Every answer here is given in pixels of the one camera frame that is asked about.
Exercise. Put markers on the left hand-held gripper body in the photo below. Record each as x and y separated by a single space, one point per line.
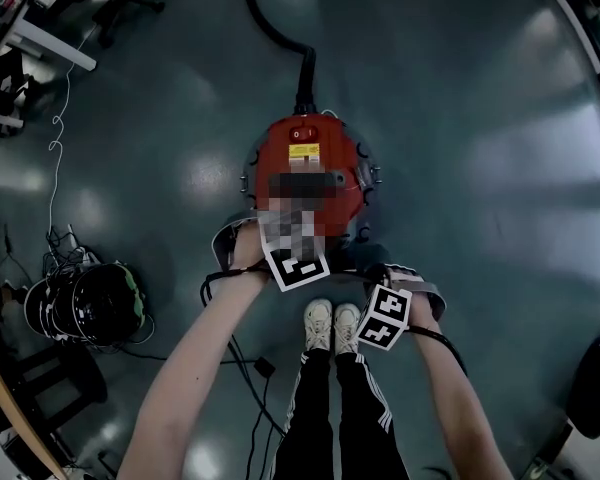
297 263

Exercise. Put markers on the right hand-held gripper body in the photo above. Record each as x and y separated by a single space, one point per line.
385 318

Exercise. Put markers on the person's right forearm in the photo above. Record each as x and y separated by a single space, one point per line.
455 408

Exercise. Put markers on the person's left forearm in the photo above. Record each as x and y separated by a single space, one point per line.
205 358

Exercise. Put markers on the person's right white shoe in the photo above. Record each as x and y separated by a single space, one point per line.
347 325

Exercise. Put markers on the person's white shoe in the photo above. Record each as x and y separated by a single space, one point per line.
347 325
319 320

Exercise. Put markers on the person's left white shoe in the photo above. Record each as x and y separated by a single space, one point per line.
319 320

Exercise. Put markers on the person's black striped trousers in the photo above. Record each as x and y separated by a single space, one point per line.
350 418

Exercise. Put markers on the black power adapter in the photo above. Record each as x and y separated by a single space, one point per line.
264 368

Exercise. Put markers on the red vacuum cleaner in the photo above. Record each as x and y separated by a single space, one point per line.
280 140

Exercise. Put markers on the pile of black helmets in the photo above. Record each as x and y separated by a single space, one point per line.
95 298

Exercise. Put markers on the black rounded object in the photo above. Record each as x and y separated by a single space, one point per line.
597 383

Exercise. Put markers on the black office chair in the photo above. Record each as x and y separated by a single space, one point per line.
130 3

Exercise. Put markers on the round wooden table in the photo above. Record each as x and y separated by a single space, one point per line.
10 408

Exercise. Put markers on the black window frame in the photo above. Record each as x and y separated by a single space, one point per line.
585 13

